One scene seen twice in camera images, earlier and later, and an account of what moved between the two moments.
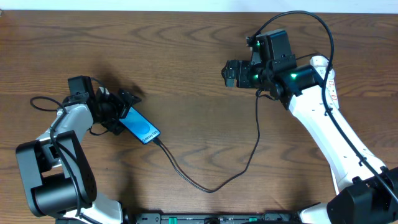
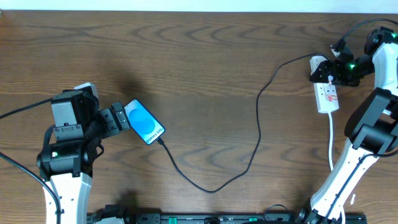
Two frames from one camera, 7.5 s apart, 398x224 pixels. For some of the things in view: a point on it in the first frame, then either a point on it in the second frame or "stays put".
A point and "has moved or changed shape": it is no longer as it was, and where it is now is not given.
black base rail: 217,218 stays put
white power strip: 321,63 stays put
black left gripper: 125,108 to 109,119
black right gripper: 234,73 to 333,70
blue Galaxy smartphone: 140,126 has moved or changed shape
